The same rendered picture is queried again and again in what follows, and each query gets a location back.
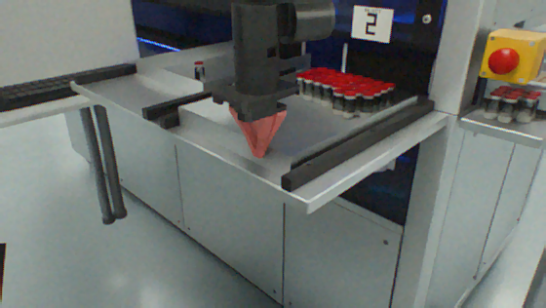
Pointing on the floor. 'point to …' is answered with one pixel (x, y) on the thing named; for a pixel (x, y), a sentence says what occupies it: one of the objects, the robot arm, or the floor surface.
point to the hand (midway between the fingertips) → (257, 151)
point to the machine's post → (441, 144)
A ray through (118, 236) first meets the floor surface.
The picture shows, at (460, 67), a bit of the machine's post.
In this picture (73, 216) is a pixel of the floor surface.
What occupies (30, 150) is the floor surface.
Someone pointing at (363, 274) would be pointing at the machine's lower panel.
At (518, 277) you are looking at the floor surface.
